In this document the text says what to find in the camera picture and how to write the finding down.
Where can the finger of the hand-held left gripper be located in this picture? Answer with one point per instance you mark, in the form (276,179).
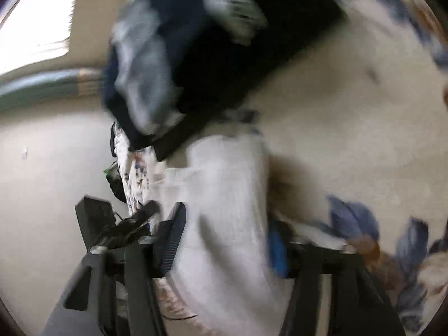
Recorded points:
(143,215)

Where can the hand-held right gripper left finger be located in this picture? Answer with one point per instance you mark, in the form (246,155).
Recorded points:
(171,238)

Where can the navy grey striped folded garment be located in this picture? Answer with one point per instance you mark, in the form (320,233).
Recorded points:
(140,63)

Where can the white knit sweater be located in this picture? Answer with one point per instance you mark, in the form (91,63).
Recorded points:
(227,217)

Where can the black folded garment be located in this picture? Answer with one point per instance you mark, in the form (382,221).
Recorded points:
(252,59)

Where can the bed with floral sheet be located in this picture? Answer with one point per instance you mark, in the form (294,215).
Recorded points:
(332,129)

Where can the barred window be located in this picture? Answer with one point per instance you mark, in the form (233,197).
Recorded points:
(31,24)

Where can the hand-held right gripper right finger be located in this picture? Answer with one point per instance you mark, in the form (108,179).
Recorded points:
(279,252)

